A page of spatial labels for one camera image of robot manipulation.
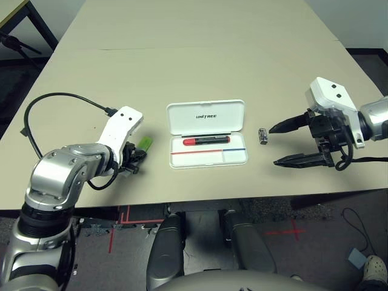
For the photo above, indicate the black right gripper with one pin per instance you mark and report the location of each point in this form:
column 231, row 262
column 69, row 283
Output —
column 327, row 130

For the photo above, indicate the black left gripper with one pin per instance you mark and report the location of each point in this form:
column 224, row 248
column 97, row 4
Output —
column 128, row 157

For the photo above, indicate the green white highlighter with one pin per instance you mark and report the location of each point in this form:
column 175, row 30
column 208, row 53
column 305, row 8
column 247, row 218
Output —
column 145, row 143

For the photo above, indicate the white plastic pencil case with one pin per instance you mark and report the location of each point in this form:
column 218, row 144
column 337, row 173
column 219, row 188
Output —
column 188, row 121

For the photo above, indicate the red black marker pen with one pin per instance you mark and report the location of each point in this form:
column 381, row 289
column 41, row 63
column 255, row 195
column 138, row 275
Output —
column 209, row 140

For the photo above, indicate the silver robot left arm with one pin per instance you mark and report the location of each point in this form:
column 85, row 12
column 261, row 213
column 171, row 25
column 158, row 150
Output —
column 60, row 169

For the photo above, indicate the grey robot left leg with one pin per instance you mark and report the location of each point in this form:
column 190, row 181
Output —
column 165, row 251

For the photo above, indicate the grey robot leg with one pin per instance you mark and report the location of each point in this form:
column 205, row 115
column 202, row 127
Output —
column 165, row 251
column 248, row 242

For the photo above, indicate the grey robot right leg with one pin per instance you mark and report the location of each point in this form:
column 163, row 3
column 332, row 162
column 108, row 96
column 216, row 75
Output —
column 248, row 242

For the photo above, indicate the blue grey floor box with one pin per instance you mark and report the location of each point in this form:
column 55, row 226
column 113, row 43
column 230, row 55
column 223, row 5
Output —
column 357, row 257

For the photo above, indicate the white perforated shoe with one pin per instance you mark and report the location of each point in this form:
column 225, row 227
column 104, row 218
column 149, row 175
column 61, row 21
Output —
column 297, row 277
column 376, row 269

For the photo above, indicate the silver robot torso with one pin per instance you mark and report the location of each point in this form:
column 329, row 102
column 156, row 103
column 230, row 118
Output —
column 230, row 282

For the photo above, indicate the black tripod stand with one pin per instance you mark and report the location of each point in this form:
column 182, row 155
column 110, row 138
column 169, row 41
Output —
column 12, row 42

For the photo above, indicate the beige side table black legs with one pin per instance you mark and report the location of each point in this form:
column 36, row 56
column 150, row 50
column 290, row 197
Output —
column 10, row 10

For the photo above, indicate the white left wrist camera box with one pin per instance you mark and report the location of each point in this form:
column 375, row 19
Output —
column 121, row 127

